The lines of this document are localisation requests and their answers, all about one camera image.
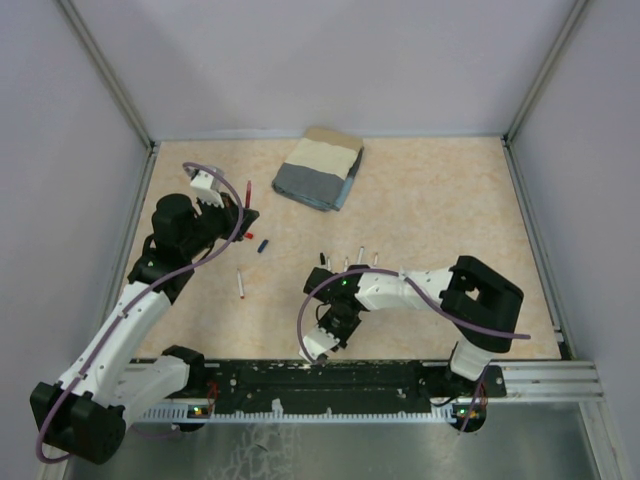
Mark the red clear pen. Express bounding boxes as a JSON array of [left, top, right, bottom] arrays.
[[244, 180, 252, 210]]

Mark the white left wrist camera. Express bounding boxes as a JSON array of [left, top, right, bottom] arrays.
[[190, 169, 224, 208]]

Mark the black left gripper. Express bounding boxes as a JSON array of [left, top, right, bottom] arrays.
[[182, 190, 258, 258]]

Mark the aluminium frame post left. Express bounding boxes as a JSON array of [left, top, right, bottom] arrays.
[[53, 0, 161, 151]]

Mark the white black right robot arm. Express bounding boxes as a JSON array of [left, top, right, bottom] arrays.
[[296, 256, 531, 396]]

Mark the small white red-end pen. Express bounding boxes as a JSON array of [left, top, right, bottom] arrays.
[[236, 269, 245, 299]]

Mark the aluminium frame post right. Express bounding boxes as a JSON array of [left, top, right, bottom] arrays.
[[502, 0, 591, 146]]

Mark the blue pen cap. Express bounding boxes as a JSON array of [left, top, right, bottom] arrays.
[[257, 239, 269, 253]]

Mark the folded grey beige cloth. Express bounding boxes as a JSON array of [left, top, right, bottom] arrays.
[[271, 127, 364, 212]]

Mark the aluminium frame post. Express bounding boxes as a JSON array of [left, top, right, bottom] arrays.
[[53, 0, 161, 151], [502, 0, 591, 146]]

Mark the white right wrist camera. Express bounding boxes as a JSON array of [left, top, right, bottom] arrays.
[[299, 326, 340, 362]]

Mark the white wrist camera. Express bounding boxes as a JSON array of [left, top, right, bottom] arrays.
[[190, 169, 224, 208], [299, 326, 340, 362]]

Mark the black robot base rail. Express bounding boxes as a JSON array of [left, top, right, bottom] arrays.
[[124, 357, 506, 421]]

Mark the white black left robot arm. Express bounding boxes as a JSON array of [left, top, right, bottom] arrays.
[[30, 193, 260, 465]]

